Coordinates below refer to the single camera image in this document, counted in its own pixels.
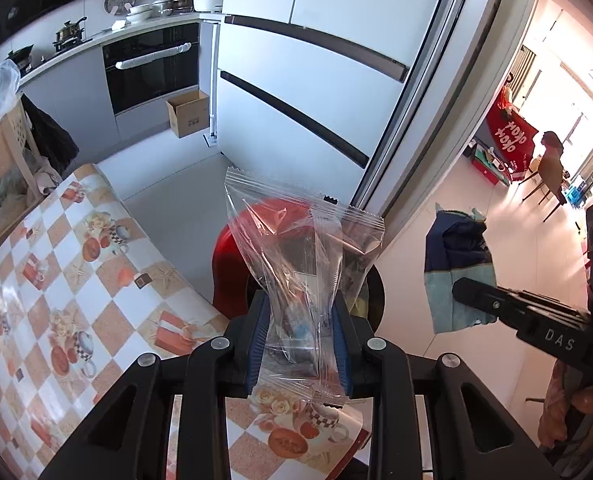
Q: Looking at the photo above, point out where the steel cooking pot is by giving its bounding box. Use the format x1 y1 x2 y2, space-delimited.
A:
52 17 88 43

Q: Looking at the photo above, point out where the blue teal wrapper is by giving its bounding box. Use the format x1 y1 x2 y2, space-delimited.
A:
423 203 498 333

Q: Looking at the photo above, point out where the white refrigerator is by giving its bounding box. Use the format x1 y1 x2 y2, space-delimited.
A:
216 0 477 171

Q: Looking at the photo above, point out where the small cardboard box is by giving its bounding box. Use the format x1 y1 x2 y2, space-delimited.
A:
165 90 211 139

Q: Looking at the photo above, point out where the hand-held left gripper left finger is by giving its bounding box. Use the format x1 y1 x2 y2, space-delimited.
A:
39 290 272 480

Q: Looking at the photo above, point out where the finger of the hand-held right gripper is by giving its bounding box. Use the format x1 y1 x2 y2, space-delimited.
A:
452 276 593 376

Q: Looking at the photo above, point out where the clear zip bag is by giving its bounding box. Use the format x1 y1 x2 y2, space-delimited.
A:
225 167 384 408

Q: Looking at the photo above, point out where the brown dining chair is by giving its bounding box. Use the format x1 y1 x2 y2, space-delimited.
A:
523 131 572 223

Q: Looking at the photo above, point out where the black jacket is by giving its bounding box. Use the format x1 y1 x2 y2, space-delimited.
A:
20 92 80 176

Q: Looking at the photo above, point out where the checkered patterned tablecloth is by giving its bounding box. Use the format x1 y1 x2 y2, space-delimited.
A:
0 162 374 480

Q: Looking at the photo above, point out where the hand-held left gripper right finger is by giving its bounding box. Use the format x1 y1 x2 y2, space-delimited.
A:
331 297 559 480

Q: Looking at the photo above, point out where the person's right forearm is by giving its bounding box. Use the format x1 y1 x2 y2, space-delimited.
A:
537 360 579 453

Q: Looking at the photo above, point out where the plastic bag on chair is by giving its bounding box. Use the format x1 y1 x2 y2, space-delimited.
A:
0 160 42 241

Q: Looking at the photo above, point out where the black built-in oven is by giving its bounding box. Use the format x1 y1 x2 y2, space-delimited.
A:
101 22 200 115

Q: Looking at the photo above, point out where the white standing pole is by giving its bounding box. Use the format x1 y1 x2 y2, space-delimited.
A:
204 17 223 147

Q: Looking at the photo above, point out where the sliding door frame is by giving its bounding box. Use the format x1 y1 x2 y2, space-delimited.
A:
351 0 547 241

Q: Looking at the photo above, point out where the red plastic stool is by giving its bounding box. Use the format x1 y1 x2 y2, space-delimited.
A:
212 198 317 318

